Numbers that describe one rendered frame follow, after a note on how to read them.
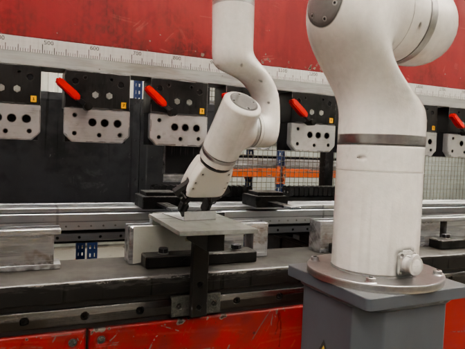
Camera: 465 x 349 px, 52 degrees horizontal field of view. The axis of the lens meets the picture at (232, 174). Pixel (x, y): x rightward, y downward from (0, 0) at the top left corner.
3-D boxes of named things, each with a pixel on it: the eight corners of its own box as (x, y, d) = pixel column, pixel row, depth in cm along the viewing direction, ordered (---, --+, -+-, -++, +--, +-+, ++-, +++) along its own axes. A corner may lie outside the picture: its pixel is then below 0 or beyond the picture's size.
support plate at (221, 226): (179, 236, 97) (179, 231, 97) (148, 217, 121) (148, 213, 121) (258, 233, 104) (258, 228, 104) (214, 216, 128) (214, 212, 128)
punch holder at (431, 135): (400, 154, 149) (403, 102, 148) (381, 154, 157) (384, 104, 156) (435, 156, 155) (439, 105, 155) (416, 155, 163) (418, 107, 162)
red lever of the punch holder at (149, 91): (149, 83, 112) (178, 112, 116) (145, 85, 116) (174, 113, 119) (144, 88, 112) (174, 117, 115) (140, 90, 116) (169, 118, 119)
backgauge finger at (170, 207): (155, 217, 126) (156, 198, 126) (134, 204, 150) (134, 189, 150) (197, 215, 131) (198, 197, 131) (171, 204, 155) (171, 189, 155)
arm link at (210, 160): (232, 138, 110) (227, 148, 112) (198, 136, 105) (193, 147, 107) (245, 163, 105) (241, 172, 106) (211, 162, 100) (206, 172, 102)
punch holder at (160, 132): (149, 145, 117) (151, 77, 116) (141, 144, 125) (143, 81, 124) (206, 147, 123) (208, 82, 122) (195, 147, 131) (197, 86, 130)
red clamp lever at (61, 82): (59, 75, 104) (94, 106, 107) (58, 77, 108) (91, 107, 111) (53, 80, 104) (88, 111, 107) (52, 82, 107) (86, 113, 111)
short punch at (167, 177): (164, 182, 123) (165, 145, 122) (162, 181, 125) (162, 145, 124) (200, 182, 127) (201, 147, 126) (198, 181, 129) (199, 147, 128)
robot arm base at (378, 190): (476, 286, 64) (486, 149, 63) (367, 300, 56) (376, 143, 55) (376, 255, 81) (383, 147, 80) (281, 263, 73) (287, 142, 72)
